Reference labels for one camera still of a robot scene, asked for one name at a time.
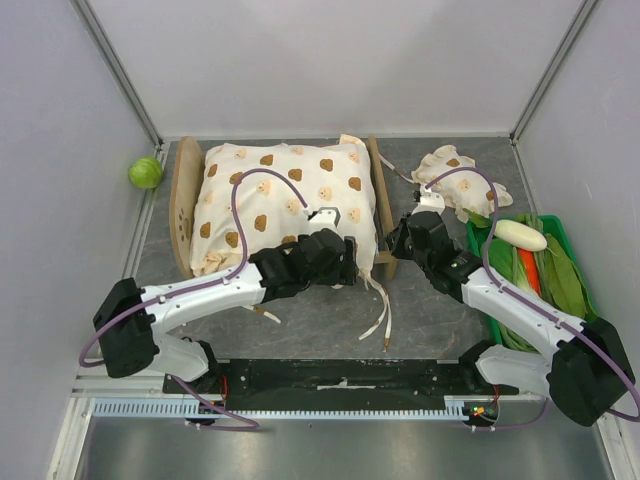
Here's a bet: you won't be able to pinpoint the white cable duct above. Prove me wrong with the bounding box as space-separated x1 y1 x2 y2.
92 394 501 426

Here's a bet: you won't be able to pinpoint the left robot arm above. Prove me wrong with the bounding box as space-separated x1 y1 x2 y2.
93 228 358 393

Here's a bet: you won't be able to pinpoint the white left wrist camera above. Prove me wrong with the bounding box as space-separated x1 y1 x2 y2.
302 207 341 235

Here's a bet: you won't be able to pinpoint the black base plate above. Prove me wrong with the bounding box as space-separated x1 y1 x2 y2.
188 359 518 409

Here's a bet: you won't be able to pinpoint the wooden pet bed frame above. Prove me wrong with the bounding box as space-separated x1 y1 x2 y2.
169 135 397 280

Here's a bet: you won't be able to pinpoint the bear print cream quilt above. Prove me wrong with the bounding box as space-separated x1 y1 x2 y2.
189 132 416 353

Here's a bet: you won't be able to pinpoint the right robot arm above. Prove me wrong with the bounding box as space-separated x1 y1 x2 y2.
386 212 639 427

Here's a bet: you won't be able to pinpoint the green beans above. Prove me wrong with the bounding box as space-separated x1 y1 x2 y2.
499 324 538 354

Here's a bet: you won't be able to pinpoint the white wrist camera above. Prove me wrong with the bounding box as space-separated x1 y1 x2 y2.
412 184 446 215
302 207 341 235

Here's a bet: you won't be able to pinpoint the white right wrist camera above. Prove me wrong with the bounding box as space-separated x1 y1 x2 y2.
412 184 446 215

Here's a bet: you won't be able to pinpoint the orange carrot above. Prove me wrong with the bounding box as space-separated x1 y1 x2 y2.
517 248 541 295

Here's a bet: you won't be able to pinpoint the white radish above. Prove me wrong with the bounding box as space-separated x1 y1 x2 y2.
494 219 547 252

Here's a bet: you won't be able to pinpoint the green cabbage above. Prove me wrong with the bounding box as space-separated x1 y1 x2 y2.
128 157 163 190

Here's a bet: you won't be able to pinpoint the green plastic basket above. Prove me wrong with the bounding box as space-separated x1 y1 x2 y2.
465 213 601 351

